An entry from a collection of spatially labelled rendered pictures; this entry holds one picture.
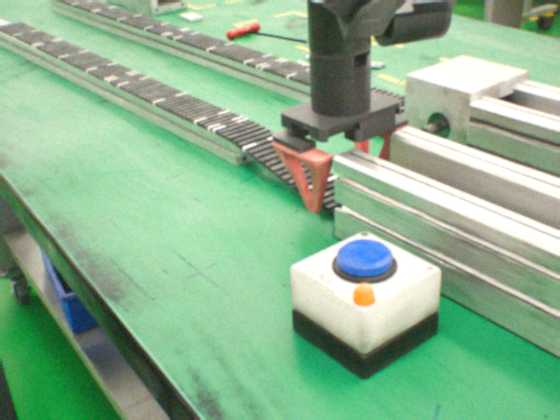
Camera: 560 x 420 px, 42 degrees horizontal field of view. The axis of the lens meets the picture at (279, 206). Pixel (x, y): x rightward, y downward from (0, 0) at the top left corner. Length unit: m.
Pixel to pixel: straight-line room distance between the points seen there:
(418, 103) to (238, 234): 0.26
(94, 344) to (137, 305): 0.92
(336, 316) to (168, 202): 0.32
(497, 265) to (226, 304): 0.22
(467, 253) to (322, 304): 0.12
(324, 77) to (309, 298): 0.22
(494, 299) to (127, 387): 0.95
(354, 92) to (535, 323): 0.26
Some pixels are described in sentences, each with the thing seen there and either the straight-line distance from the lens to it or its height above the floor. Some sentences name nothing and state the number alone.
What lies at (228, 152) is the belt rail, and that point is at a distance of 0.86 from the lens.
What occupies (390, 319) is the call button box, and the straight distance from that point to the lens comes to 0.52.
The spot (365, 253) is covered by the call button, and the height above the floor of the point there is 0.85.
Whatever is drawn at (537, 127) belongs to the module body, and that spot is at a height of 0.86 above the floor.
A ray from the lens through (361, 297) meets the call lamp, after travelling 0.50.
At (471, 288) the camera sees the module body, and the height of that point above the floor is 0.80.
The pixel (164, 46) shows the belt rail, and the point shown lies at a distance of 1.33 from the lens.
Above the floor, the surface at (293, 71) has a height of 0.81.
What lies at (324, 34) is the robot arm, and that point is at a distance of 0.66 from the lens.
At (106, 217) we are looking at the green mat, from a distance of 0.77.
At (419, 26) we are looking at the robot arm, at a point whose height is 0.96.
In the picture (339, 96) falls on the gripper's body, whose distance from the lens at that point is 0.67.
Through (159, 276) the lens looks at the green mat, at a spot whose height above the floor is 0.78.
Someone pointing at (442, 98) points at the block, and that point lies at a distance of 0.81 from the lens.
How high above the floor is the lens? 1.13
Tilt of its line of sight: 28 degrees down
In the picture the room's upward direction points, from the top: 3 degrees counter-clockwise
